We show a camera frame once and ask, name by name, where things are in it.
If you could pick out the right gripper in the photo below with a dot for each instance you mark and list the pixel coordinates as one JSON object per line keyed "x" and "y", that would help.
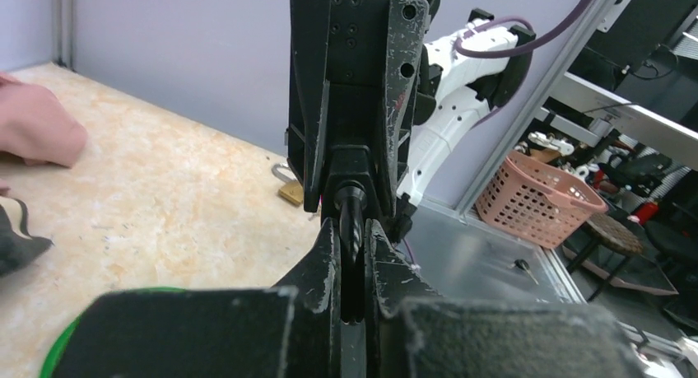
{"x": 352, "y": 93}

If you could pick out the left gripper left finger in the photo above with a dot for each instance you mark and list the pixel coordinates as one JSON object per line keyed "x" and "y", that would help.
{"x": 289, "y": 330}

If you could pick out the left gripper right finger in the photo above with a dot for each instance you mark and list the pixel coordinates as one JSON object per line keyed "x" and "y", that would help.
{"x": 413, "y": 331}

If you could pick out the large brass padlock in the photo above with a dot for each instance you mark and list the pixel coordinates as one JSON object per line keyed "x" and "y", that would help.
{"x": 292, "y": 190}

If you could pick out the green cable lock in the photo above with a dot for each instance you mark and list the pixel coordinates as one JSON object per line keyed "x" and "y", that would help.
{"x": 58, "y": 347}

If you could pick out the pink cloth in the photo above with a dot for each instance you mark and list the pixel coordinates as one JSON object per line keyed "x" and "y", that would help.
{"x": 36, "y": 127}

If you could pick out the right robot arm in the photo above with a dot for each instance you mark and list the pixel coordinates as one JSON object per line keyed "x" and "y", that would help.
{"x": 463, "y": 77}

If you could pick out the black padlock key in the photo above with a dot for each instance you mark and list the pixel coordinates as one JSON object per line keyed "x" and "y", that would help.
{"x": 523, "y": 265}

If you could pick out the pink plastic basket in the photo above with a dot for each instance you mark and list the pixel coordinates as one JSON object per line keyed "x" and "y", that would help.
{"x": 536, "y": 202}

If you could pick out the black floral pillow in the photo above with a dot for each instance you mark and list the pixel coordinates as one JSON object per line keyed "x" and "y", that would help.
{"x": 18, "y": 247}

